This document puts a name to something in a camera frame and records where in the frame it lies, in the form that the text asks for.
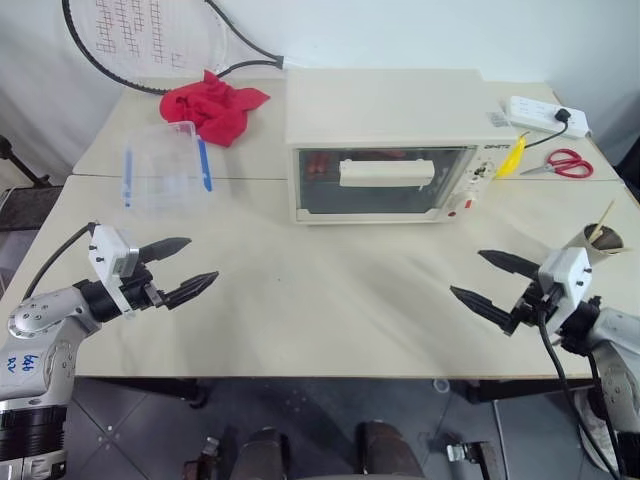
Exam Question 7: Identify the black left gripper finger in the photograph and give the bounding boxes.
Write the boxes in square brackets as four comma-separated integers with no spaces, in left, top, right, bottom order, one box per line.
[160,270,221,311]
[135,236,193,264]

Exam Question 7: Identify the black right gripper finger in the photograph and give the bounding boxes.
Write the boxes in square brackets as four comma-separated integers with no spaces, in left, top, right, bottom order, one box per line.
[448,284,516,333]
[477,248,542,284]

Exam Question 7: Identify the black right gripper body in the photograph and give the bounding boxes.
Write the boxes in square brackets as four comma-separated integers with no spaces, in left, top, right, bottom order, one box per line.
[502,279,562,337]

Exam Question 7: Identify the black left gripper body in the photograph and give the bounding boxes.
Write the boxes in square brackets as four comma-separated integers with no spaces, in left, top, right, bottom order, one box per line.
[120,265,169,314]

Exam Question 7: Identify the cream toaster oven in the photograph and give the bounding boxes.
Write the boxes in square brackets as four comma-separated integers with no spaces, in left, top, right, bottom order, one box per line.
[283,68,521,227]

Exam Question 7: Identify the brown paper cup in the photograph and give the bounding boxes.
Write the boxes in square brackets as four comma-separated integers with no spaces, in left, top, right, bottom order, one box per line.
[568,223,629,262]

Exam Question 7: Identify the clear plastic box blue latches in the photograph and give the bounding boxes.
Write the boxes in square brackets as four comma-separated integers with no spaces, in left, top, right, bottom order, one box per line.
[121,120,214,221]

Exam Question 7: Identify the wooden stick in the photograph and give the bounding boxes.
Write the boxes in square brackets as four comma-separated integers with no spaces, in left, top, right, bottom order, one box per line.
[589,199,617,242]

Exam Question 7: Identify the yellow plastic strip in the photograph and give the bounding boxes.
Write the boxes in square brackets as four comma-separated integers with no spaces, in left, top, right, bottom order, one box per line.
[494,130,530,179]

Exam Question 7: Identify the red cloth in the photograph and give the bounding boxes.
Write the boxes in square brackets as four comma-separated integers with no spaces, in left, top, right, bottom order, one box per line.
[158,69,272,149]

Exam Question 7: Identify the metal caster wheel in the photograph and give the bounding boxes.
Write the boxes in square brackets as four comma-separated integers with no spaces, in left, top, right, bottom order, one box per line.
[443,432,502,480]

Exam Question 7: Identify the white power strip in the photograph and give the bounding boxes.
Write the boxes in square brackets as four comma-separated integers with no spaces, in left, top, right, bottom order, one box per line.
[503,95,591,139]

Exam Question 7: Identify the black stand leg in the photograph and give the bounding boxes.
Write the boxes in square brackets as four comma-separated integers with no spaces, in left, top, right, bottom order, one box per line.
[0,134,64,189]

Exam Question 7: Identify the dark rounded shape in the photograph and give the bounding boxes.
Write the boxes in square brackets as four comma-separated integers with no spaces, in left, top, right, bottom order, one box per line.
[234,427,292,480]
[354,421,427,480]

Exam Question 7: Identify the black tennis racket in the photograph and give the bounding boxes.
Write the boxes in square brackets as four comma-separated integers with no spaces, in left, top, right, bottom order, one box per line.
[61,0,287,97]

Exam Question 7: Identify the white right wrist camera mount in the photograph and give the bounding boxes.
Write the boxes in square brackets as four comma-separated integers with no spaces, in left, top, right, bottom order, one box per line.
[537,246,594,334]

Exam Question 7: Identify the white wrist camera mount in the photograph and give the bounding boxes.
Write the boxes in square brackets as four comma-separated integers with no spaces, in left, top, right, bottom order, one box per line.
[537,246,594,334]
[88,224,140,320]

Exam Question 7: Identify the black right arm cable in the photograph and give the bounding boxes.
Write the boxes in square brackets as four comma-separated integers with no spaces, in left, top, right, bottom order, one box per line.
[537,314,624,480]

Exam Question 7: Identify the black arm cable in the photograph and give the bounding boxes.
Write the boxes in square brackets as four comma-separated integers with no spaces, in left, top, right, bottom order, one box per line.
[22,222,97,303]
[537,314,624,480]

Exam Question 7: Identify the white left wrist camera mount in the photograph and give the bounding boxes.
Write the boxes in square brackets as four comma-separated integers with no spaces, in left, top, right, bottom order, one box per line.
[88,224,140,320]

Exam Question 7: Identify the black table frame bar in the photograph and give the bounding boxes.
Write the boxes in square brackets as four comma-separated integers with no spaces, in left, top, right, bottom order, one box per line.
[467,379,594,404]

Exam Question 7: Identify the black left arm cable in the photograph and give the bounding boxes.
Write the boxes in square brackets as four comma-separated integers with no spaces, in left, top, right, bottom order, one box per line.
[22,222,97,303]

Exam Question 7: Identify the red handled scissors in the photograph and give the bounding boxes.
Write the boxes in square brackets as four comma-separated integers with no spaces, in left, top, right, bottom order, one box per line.
[519,148,595,179]

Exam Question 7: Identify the black power cord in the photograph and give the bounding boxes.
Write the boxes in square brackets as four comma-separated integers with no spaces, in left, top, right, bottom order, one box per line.
[524,119,569,150]

